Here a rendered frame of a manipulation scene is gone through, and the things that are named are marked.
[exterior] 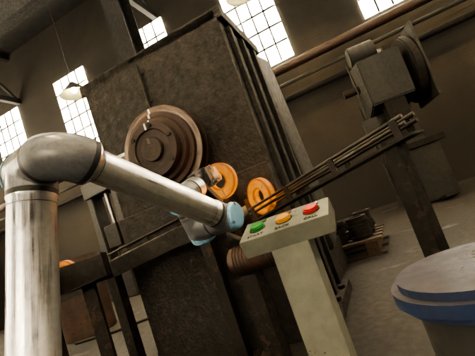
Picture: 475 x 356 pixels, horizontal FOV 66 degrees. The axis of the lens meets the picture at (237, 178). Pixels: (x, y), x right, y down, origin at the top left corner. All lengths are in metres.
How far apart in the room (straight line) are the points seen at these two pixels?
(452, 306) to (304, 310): 0.41
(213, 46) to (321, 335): 1.55
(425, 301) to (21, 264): 0.80
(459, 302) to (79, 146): 0.78
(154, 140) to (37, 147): 0.99
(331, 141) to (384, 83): 2.36
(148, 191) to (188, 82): 1.17
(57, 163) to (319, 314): 0.70
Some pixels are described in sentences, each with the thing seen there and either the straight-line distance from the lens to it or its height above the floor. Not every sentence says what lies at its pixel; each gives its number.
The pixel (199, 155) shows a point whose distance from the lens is 1.82.
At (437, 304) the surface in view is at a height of 0.42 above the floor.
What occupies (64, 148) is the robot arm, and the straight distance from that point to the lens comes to 0.90.
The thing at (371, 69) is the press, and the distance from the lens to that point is 5.85.
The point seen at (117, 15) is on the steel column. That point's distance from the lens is 5.80.
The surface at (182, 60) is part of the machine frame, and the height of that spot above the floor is 1.58.
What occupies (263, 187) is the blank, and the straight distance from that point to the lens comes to 1.50.
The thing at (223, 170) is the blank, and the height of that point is 0.86.
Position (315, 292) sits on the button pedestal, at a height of 0.41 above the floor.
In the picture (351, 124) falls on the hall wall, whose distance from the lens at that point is 7.80.
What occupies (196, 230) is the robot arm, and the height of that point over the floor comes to 0.65.
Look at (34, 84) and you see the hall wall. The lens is 12.31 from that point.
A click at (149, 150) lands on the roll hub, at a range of 1.86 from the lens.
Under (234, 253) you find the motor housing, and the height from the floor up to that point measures 0.51.
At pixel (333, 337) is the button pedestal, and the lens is 0.97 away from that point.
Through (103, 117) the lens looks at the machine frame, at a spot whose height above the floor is 1.50.
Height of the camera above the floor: 0.63
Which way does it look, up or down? 7 degrees up
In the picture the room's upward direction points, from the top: 20 degrees counter-clockwise
